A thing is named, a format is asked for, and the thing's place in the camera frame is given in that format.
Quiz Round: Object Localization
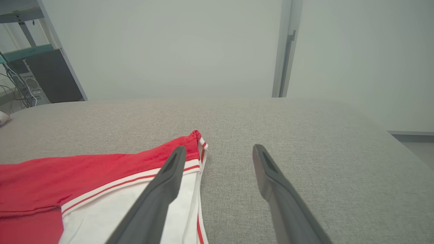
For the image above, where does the black computer tower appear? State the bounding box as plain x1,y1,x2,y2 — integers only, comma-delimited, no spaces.
25,48,85,103

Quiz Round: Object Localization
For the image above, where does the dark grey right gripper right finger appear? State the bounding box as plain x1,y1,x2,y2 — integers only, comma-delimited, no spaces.
253,144,333,244

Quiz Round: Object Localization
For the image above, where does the grey computer tower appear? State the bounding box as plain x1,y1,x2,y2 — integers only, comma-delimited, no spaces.
10,61,46,102

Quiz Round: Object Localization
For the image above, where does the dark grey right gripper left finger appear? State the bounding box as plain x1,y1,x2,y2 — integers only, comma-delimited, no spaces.
105,146,187,244

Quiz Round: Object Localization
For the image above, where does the teal shelf board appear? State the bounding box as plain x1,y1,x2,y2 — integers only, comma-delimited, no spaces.
0,44,55,64

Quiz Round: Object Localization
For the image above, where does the grey metal desk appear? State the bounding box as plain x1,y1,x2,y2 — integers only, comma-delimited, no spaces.
0,0,46,48

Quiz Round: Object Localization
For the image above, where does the grey vertical frame post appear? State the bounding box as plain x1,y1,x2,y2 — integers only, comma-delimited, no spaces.
272,0,304,98

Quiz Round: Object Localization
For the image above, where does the red white T-shirt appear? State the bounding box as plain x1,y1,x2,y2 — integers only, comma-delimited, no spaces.
0,130,209,244

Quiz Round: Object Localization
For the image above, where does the black hanging desk cable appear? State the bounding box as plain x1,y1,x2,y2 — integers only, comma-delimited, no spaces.
0,51,38,114

